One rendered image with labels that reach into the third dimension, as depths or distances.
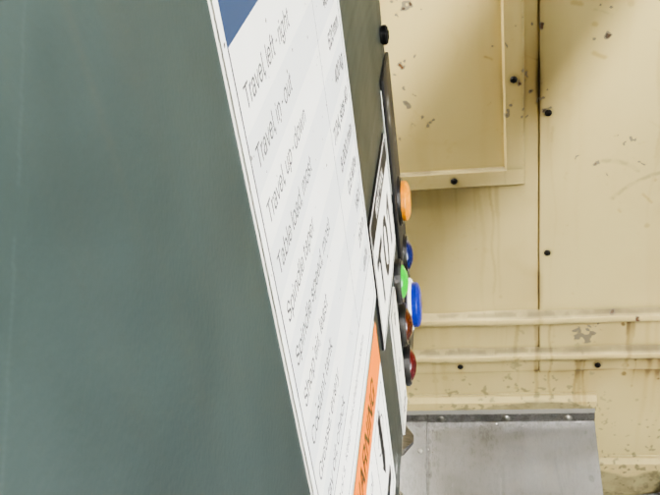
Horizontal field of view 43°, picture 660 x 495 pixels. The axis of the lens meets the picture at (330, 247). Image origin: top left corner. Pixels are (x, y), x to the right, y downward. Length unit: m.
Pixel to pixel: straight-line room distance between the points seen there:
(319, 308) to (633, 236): 1.17
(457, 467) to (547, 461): 0.16
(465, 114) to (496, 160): 0.09
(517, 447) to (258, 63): 1.44
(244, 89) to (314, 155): 0.08
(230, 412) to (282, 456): 0.04
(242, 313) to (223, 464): 0.03
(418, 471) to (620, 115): 0.72
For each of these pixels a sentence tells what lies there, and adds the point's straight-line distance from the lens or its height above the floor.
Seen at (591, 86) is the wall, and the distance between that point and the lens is 1.28.
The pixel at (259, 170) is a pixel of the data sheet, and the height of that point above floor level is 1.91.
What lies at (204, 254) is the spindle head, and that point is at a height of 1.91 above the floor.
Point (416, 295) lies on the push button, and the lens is 0.56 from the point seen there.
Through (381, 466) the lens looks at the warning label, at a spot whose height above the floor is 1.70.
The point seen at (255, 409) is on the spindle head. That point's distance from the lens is 0.18.
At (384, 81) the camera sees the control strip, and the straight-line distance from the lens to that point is 0.47.
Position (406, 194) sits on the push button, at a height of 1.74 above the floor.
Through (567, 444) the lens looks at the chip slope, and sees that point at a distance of 1.62.
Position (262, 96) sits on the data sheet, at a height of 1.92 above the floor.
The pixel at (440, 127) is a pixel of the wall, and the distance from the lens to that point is 1.28.
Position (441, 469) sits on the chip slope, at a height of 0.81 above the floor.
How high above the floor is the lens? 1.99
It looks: 32 degrees down
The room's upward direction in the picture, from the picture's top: 9 degrees counter-clockwise
